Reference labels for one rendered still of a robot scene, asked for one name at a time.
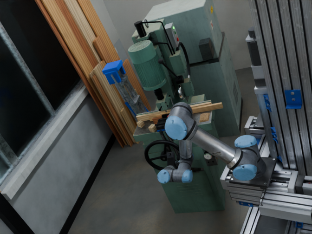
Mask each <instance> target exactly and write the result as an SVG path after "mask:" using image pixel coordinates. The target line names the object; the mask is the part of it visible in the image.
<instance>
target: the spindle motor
mask: <svg viewBox="0 0 312 234"><path fill-rule="evenodd" d="M128 54H129V56H130V58H131V61H132V63H133V65H134V68H135V70H136V72H137V74H138V77H139V79H140V81H141V83H142V86H143V88H144V90H146V91H153V90H156V89H158V88H160V87H162V86H163V85H164V84H165V83H166V81H167V80H166V77H165V75H164V72H163V69H162V67H161V64H160V63H158V60H159V59H158V56H157V54H156V51H155V48H154V46H153V43H152V42H151V41H150V40H143V41H140V42H137V43H135V44H134V45H132V46H131V47H130V48H129V49H128Z"/></svg>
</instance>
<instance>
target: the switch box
mask: <svg viewBox="0 0 312 234"><path fill-rule="evenodd" d="M173 27H174V24H173V23H169V24H166V25H165V30H166V32H167V34H168V37H169V39H170V42H171V44H172V46H173V48H176V47H178V44H179V41H177V38H178V36H177V33H176V35H175V32H176V29H175V27H174V29H173ZM164 33H165V31H164ZM165 36H166V39H167V41H168V44H169V46H170V48H171V45H170V43H169V40H168V38H167V35H166V33H165ZM171 49H172V48H171Z"/></svg>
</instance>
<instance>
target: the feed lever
mask: <svg viewBox="0 0 312 234"><path fill-rule="evenodd" d="M158 63H160V64H163V65H164V66H165V67H166V68H167V69H168V70H169V71H170V72H171V73H172V74H173V75H174V76H175V81H176V83H177V84H182V83H184V78H183V76H182V75H180V76H177V75H176V74H175V73H173V72H172V71H171V70H170V69H169V68H168V67H167V66H166V65H165V64H164V62H163V59H162V58H160V59H159V60H158Z"/></svg>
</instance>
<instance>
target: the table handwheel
mask: <svg viewBox="0 0 312 234"><path fill-rule="evenodd" d="M156 144H164V150H163V152H161V155H160V156H158V157H155V158H151V159H150V158H149V155H148V151H149V149H150V148H151V147H152V146H154V145H156ZM167 145H169V146H173V147H174V148H176V149H177V150H178V151H179V145H177V144H176V143H174V142H172V141H168V140H155V141H152V142H151V143H149V144H148V145H147V146H146V148H145V151H144V156H145V159H146V161H147V163H148V164H149V165H150V166H152V167H153V168H155V169H157V170H159V171H161V170H163V169H164V168H163V167H160V166H157V165H156V164H154V163H153V162H152V161H153V160H156V159H161V160H162V161H167V152H169V150H168V149H167V148H166V147H167ZM179 152H180V151H179Z"/></svg>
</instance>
